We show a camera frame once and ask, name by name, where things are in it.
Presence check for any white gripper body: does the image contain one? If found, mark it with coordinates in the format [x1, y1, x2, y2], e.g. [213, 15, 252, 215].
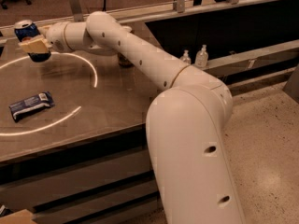
[46, 21, 70, 52]

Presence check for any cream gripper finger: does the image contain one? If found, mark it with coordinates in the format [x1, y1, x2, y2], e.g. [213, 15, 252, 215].
[18, 35, 50, 54]
[38, 25, 50, 36]

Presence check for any blue pepsi can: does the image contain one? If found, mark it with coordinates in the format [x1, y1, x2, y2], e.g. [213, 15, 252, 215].
[14, 20, 51, 63]

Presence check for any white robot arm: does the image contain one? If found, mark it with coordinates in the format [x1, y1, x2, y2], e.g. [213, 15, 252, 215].
[19, 11, 246, 224]

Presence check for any blue rxbar wrapper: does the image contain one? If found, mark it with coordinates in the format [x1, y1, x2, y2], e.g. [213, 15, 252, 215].
[8, 91, 55, 122]

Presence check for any gold lacroix can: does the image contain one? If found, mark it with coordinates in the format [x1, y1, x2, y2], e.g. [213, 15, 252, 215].
[118, 25, 133, 68]

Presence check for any metal railing with posts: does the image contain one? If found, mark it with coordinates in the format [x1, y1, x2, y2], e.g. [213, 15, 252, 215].
[0, 0, 299, 35]

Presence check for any left clear sanitizer bottle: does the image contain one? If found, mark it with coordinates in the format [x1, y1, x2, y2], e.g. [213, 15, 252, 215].
[180, 49, 192, 64]

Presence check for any clear sanitizer bottle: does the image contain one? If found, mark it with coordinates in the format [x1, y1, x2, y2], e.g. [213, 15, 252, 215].
[180, 49, 192, 64]
[194, 45, 208, 68]

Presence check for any grey drawer cabinet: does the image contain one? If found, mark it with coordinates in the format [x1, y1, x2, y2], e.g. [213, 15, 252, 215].
[0, 125, 161, 224]

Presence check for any right clear sanitizer bottle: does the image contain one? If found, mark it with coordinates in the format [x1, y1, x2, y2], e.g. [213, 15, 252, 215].
[194, 45, 208, 68]

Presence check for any grey metal shelf ledge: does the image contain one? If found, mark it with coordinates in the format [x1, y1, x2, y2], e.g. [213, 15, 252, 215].
[204, 40, 299, 77]

